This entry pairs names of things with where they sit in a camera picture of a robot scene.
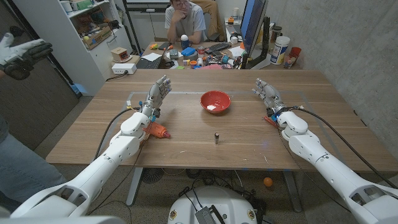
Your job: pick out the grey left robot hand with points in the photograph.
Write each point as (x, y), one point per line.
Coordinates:
(157, 95)

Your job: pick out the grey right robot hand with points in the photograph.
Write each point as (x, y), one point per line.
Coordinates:
(270, 95)

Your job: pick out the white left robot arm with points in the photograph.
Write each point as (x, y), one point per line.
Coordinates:
(93, 174)

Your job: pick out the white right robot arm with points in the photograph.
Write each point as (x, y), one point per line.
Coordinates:
(326, 165)

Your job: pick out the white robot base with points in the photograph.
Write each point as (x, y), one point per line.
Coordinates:
(224, 202)

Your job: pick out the orange toy electric screwdriver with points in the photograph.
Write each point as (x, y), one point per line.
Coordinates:
(158, 130)

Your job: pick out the red bowl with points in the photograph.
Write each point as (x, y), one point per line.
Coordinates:
(214, 98)

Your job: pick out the dark laptop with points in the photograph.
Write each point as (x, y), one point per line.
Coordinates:
(148, 63)

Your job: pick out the clear plastic cup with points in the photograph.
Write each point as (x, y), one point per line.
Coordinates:
(288, 61)

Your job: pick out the white paper sheet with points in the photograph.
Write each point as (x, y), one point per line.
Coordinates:
(151, 57)

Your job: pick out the white power box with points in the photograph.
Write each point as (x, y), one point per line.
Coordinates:
(123, 68)

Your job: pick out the white plastic tub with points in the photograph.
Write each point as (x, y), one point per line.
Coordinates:
(279, 49)

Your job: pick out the red cup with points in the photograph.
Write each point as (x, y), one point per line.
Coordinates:
(295, 51)

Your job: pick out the cluttered wooden desk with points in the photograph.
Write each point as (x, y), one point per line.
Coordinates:
(176, 44)

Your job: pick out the small beige box device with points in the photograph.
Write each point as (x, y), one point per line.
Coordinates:
(119, 53)

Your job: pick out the dark jar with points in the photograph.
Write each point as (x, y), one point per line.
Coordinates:
(275, 33)

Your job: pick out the white low cabinet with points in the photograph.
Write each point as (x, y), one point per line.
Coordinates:
(146, 26)

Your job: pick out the black keyboard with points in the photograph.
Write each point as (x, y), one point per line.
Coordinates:
(217, 47)

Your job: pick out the black computer monitor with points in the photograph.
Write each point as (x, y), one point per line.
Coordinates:
(253, 21)

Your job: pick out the black floor fan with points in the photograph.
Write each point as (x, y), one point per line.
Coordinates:
(152, 175)

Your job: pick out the seated person in grey shirt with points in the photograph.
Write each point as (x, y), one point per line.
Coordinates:
(192, 21)

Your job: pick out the cardboard box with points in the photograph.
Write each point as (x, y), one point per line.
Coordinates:
(98, 38)

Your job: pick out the white shelf unit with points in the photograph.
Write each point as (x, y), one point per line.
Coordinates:
(77, 65)

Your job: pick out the orange ball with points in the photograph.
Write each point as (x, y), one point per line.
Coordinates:
(268, 182)

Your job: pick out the brown jacket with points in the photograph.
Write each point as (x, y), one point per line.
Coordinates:
(216, 18)

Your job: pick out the grey table leg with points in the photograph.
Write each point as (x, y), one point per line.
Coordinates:
(134, 186)
(292, 191)

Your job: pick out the standing person in jeans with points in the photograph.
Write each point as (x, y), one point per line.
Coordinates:
(21, 168)

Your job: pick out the white robot torso cover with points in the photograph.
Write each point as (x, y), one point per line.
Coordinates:
(62, 220)

